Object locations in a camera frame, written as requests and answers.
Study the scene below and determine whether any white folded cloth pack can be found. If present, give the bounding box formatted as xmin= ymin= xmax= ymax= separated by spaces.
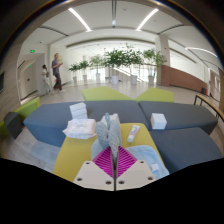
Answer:
xmin=62 ymin=118 xmax=98 ymax=140

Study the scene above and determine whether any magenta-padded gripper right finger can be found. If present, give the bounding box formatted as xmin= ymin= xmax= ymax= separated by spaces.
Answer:
xmin=115 ymin=145 xmax=157 ymax=192

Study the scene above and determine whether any white stacked tissue box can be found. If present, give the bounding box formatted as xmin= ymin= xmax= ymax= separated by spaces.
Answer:
xmin=68 ymin=101 xmax=89 ymax=120

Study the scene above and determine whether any light blue towel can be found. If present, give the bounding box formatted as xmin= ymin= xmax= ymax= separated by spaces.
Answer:
xmin=90 ymin=112 xmax=171 ymax=181

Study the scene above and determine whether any dark grey cube stool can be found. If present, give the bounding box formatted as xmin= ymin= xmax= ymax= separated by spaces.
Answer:
xmin=3 ymin=111 xmax=24 ymax=140

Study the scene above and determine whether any black wall screen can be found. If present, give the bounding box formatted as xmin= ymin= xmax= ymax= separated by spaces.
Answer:
xmin=0 ymin=70 xmax=5 ymax=94

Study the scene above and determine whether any white tube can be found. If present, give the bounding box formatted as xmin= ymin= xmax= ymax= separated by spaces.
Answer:
xmin=126 ymin=124 xmax=141 ymax=144

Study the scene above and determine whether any wooden bench with black frame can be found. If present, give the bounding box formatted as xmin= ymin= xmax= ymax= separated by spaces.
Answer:
xmin=194 ymin=93 xmax=224 ymax=123

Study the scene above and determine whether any green bench seat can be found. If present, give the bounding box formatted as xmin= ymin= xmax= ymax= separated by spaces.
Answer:
xmin=0 ymin=96 xmax=42 ymax=138

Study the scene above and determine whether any yellow ottoman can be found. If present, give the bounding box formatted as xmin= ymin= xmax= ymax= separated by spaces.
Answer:
xmin=52 ymin=122 xmax=164 ymax=183

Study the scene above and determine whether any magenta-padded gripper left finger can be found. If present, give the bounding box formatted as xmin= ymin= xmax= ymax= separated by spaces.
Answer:
xmin=72 ymin=146 xmax=116 ymax=192

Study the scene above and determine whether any long blue-grey sofa seat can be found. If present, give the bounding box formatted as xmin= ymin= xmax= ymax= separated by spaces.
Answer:
xmin=23 ymin=99 xmax=151 ymax=148

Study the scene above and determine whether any group of ceiling lights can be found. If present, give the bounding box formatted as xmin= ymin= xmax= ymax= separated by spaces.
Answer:
xmin=67 ymin=7 xmax=219 ymax=59

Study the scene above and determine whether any green ottoman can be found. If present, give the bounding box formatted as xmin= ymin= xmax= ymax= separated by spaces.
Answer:
xmin=81 ymin=86 xmax=134 ymax=102
xmin=134 ymin=87 xmax=175 ymax=104

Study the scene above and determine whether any small white cube box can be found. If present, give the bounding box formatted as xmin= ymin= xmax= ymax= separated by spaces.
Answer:
xmin=149 ymin=112 xmax=168 ymax=131

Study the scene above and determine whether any group of potted plants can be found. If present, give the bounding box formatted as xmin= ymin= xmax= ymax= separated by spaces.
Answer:
xmin=68 ymin=43 xmax=168 ymax=86

